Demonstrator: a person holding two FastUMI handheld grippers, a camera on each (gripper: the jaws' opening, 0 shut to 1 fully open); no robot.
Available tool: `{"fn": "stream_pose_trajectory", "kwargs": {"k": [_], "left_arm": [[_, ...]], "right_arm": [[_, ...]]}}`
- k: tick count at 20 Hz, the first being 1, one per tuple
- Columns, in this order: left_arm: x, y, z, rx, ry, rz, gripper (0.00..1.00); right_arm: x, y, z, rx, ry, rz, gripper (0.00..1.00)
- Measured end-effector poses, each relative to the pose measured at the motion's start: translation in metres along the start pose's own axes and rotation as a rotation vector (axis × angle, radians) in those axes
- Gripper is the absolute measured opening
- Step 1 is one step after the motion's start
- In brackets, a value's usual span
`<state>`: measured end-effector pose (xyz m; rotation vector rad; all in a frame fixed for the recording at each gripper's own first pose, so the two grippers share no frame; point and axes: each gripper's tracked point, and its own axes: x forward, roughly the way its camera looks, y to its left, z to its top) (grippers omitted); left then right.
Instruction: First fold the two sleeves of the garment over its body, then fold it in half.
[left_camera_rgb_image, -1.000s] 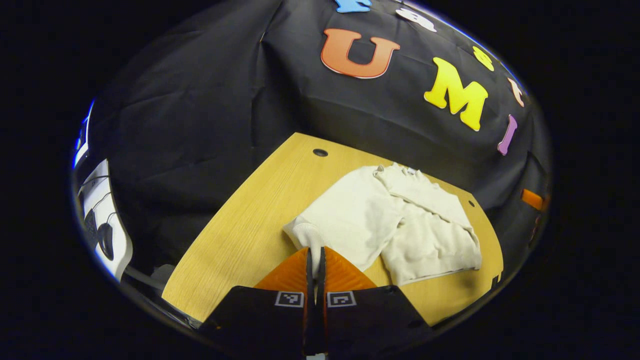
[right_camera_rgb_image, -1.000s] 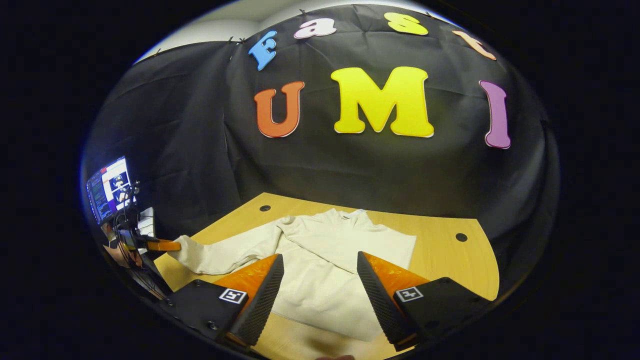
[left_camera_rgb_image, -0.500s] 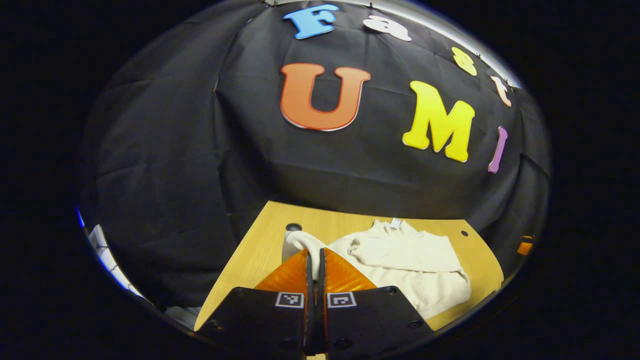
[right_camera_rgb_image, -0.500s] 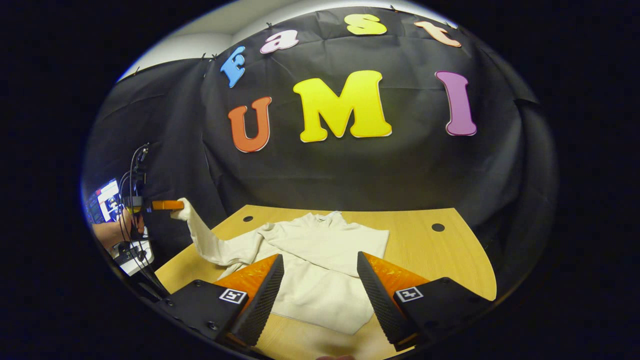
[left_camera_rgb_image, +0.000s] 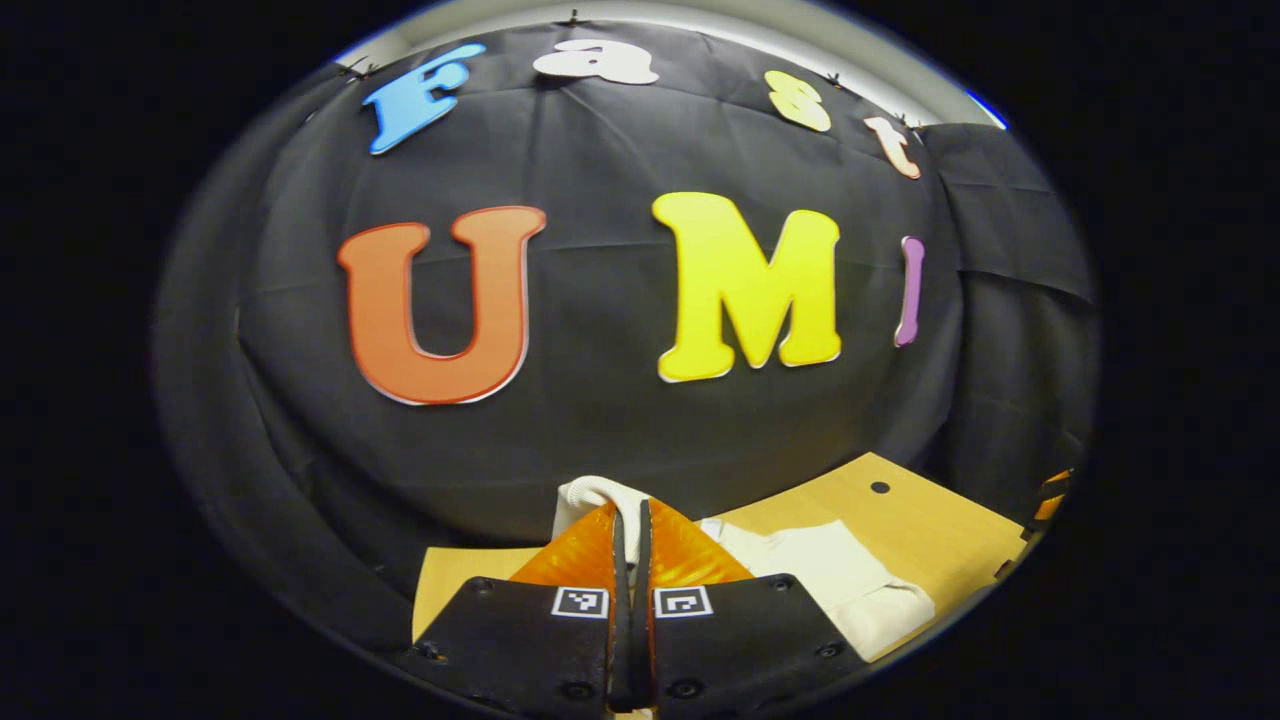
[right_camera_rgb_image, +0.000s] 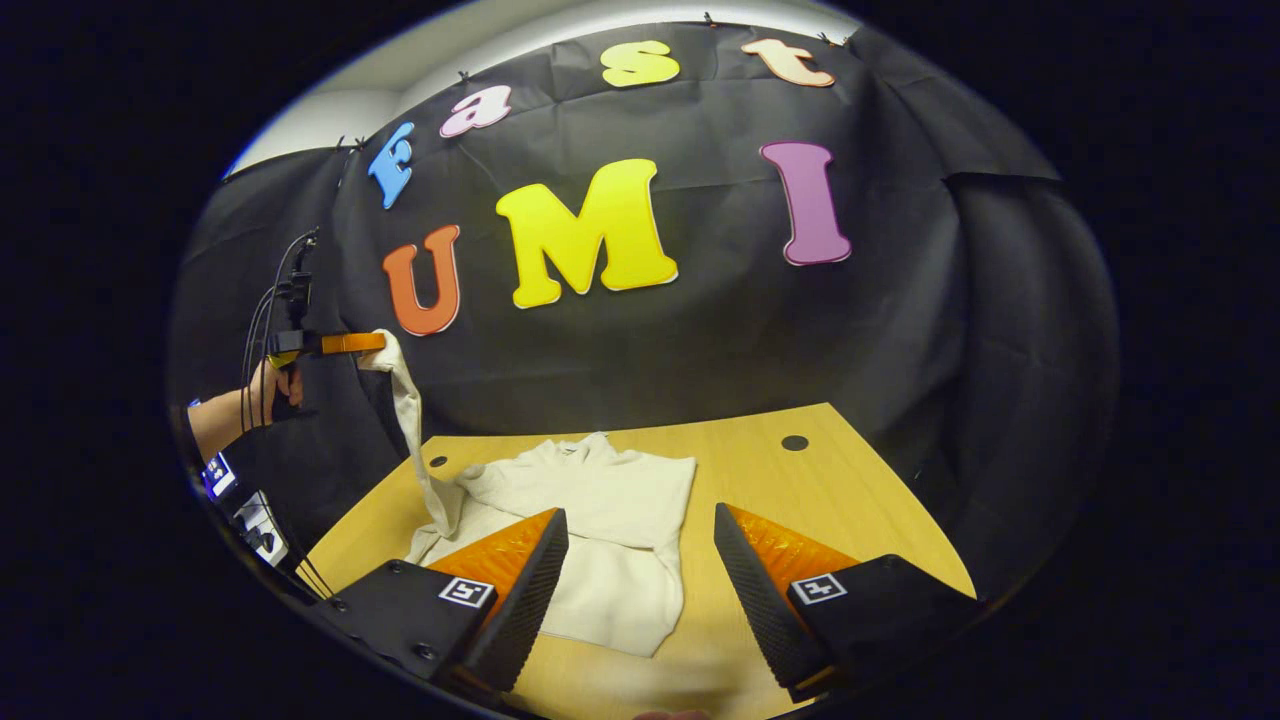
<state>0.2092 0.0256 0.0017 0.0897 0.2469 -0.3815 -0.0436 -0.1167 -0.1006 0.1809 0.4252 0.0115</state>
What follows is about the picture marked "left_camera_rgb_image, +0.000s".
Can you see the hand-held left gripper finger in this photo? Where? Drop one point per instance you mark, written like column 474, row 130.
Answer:
column 620, row 640
column 642, row 640

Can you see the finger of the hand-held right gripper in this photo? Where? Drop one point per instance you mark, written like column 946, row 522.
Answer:
column 1055, row 485

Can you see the cream sweatshirt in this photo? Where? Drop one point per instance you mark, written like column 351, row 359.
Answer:
column 830, row 570

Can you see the black backdrop cloth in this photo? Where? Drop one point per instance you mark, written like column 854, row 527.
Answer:
column 600, row 430

